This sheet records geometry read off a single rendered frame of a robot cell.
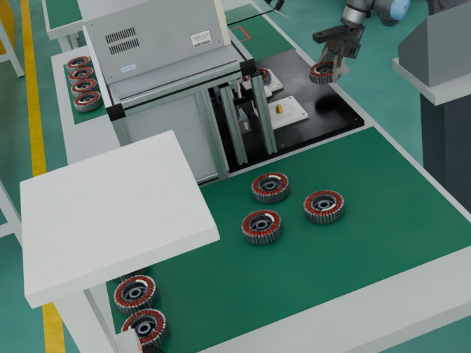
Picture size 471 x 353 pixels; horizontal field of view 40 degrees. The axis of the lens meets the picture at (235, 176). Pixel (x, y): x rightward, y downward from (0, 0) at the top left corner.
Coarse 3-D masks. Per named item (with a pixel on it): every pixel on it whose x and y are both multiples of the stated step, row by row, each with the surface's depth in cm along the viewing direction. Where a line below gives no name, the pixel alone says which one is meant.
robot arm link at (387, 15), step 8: (376, 0) 209; (384, 0) 208; (392, 0) 207; (400, 0) 207; (408, 0) 208; (376, 8) 211; (384, 8) 209; (392, 8) 208; (400, 8) 207; (408, 8) 212; (384, 16) 214; (392, 16) 210; (400, 16) 208
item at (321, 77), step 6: (312, 66) 228; (318, 66) 227; (324, 66) 227; (330, 66) 226; (312, 72) 223; (318, 72) 222; (324, 72) 224; (330, 72) 221; (312, 78) 223; (318, 78) 221; (324, 78) 221; (330, 78) 221
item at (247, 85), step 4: (248, 80) 215; (240, 84) 214; (244, 84) 213; (248, 84) 212; (240, 88) 216; (244, 88) 211; (248, 88) 210; (264, 88) 216; (232, 92) 215; (240, 92) 214; (244, 92) 212; (248, 92) 210; (252, 92) 211; (268, 92) 213; (236, 96) 213; (244, 96) 211; (248, 96) 211; (252, 96) 211; (268, 96) 213; (220, 100) 213; (236, 100) 210; (240, 100) 211; (244, 100) 211; (248, 100) 211; (236, 104) 211; (236, 108) 213; (236, 112) 216; (240, 116) 215
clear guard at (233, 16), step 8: (224, 0) 237; (232, 0) 235; (240, 0) 234; (248, 0) 232; (256, 0) 231; (264, 0) 229; (224, 8) 230; (232, 8) 229; (240, 8) 227; (248, 8) 226; (256, 8) 224; (264, 8) 223; (272, 8) 221; (232, 16) 223; (240, 16) 222; (248, 16) 220; (256, 16) 220; (288, 16) 226; (232, 24) 219
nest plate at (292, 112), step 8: (272, 104) 226; (280, 104) 225; (288, 104) 224; (296, 104) 223; (256, 112) 224; (272, 112) 222; (288, 112) 220; (296, 112) 219; (304, 112) 218; (272, 120) 218; (280, 120) 217; (288, 120) 216; (296, 120) 216
